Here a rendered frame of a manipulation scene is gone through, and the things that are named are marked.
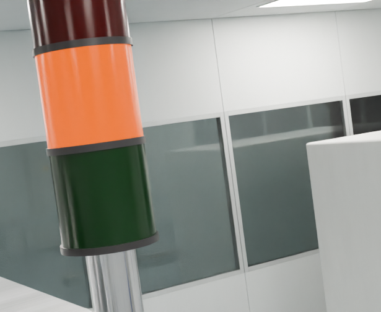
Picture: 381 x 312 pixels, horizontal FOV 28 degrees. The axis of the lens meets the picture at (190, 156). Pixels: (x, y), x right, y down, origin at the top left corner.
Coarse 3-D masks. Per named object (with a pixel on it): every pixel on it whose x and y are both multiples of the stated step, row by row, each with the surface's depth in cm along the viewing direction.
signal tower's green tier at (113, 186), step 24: (144, 144) 40; (72, 168) 37; (96, 168) 37; (120, 168) 38; (144, 168) 39; (72, 192) 38; (96, 192) 37; (120, 192) 38; (144, 192) 39; (72, 216) 38; (96, 216) 37; (120, 216) 38; (144, 216) 38; (72, 240) 38; (96, 240) 37; (120, 240) 38
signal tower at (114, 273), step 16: (48, 48) 37; (64, 48) 37; (96, 144) 37; (112, 144) 37; (128, 144) 38; (144, 240) 38; (96, 256) 39; (112, 256) 39; (128, 256) 39; (96, 272) 39; (112, 272) 39; (128, 272) 39; (96, 288) 39; (112, 288) 39; (128, 288) 39; (96, 304) 39; (112, 304) 39; (128, 304) 39
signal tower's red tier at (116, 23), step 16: (32, 0) 38; (48, 0) 37; (64, 0) 37; (80, 0) 37; (96, 0) 37; (112, 0) 38; (32, 16) 38; (48, 16) 37; (64, 16) 37; (80, 16) 37; (96, 16) 37; (112, 16) 38; (32, 32) 38; (48, 32) 37; (64, 32) 37; (80, 32) 37; (96, 32) 37; (112, 32) 38; (128, 32) 39
